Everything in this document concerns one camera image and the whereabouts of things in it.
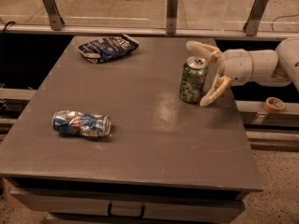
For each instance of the green soda can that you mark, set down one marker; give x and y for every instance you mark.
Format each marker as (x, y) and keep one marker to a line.
(193, 79)

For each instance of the crushed blue silver can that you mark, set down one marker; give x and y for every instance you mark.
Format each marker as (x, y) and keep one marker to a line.
(83, 124)

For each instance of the blue chip bag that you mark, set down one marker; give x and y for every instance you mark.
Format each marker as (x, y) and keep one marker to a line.
(102, 50)

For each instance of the right metal bracket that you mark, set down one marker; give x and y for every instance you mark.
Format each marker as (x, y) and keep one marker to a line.
(253, 22)

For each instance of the left metal bracket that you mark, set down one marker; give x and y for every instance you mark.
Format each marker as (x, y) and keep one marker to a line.
(56, 20)

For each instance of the middle metal bracket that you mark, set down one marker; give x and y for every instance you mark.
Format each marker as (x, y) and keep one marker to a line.
(171, 16)

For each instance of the grey drawer with handle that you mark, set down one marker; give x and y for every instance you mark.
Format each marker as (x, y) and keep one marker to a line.
(69, 206)

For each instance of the orange tape roll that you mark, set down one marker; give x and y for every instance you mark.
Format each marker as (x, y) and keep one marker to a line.
(273, 105)

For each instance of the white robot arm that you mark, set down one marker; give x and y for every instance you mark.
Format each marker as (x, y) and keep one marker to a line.
(275, 68)

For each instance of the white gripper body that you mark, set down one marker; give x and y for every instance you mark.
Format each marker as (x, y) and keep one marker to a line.
(238, 66)

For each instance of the metal bracket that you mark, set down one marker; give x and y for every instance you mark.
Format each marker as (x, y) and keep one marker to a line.
(171, 16)
(253, 22)
(56, 20)

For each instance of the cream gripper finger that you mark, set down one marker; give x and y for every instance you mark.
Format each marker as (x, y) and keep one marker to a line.
(208, 52)
(219, 85)

